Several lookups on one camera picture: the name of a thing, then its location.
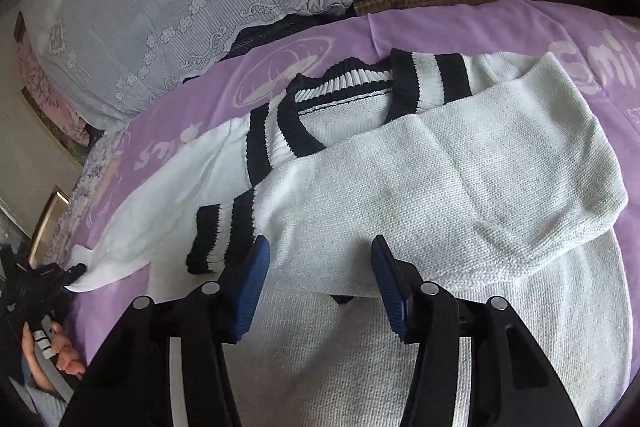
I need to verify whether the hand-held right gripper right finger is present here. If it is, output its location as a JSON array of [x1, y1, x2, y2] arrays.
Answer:
[[371, 234, 567, 427]]

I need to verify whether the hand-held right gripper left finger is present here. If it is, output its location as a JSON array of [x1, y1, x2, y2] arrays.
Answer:
[[60, 235, 271, 427]]

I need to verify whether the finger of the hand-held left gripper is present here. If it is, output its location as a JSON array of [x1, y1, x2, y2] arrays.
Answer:
[[61, 262, 87, 292]]

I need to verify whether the white sweater with black stripes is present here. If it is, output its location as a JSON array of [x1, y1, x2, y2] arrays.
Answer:
[[66, 49, 632, 427]]

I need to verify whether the person's left forearm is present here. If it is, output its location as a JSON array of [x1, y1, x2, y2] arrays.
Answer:
[[10, 377, 73, 427]]

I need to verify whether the person's left hand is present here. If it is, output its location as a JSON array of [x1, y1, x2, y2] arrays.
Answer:
[[21, 321, 87, 394]]

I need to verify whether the purple floral sheet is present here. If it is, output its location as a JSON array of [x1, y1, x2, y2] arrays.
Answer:
[[49, 127, 132, 260]]

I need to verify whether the pink floral cloth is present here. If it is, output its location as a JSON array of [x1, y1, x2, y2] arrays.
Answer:
[[16, 41, 103, 150]]

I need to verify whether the dark cloth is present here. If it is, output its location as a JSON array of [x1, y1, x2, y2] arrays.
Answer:
[[222, 13, 353, 60]]

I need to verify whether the purple printed blanket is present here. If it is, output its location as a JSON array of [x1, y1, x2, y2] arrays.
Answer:
[[54, 0, 640, 427]]

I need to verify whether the white lace cloth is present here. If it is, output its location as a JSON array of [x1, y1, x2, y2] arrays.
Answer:
[[20, 0, 553, 124]]

